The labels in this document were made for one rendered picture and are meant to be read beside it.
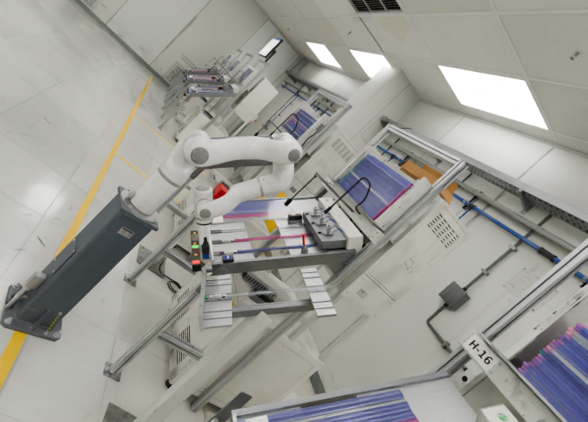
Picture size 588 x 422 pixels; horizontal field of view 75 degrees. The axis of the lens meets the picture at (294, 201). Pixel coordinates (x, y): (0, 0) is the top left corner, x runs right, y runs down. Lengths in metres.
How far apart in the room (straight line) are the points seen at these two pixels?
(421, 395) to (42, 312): 1.55
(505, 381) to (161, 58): 9.80
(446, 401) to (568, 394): 0.33
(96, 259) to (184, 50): 8.81
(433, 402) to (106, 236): 1.35
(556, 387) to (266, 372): 1.47
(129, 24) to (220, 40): 2.04
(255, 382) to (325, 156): 1.87
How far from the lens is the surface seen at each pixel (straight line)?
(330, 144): 3.30
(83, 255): 1.82
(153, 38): 10.35
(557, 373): 1.34
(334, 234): 2.00
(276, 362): 2.30
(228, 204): 1.69
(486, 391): 1.58
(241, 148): 1.65
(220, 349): 1.66
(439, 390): 1.44
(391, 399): 1.35
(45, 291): 1.95
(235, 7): 10.41
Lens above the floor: 1.38
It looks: 6 degrees down
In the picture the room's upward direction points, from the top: 47 degrees clockwise
